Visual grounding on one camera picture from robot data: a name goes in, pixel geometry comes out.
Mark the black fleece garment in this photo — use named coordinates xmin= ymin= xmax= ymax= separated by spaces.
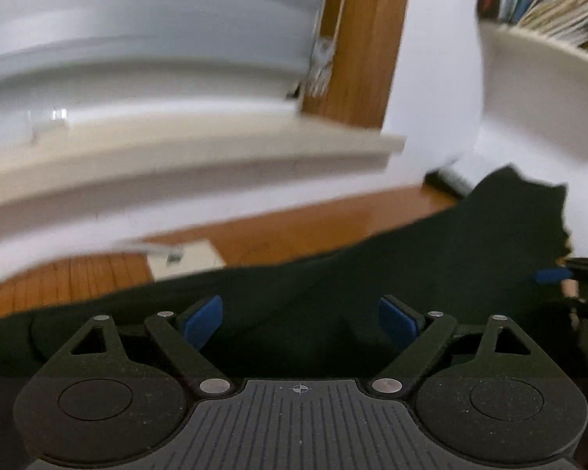
xmin=0 ymin=167 xmax=588 ymax=469

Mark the white patterned folded cloth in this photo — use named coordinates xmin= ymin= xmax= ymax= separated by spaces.
xmin=424 ymin=158 xmax=478 ymax=199

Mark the beige stone window sill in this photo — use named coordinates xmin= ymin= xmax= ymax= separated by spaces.
xmin=0 ymin=114 xmax=406 ymax=207

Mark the clear plastic bag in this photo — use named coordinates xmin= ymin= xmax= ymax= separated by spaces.
xmin=0 ymin=108 xmax=70 ymax=151

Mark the grey roller window shutter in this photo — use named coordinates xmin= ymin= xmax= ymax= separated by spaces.
xmin=0 ymin=0 xmax=324 ymax=124

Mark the white wall shelf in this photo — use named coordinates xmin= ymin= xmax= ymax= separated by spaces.
xmin=480 ymin=22 xmax=588 ymax=85

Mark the clear blind cord weight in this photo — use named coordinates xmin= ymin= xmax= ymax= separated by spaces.
xmin=306 ymin=37 xmax=336 ymax=98

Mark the brown wooden window frame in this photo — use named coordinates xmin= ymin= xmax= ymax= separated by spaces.
xmin=301 ymin=0 xmax=408 ymax=130

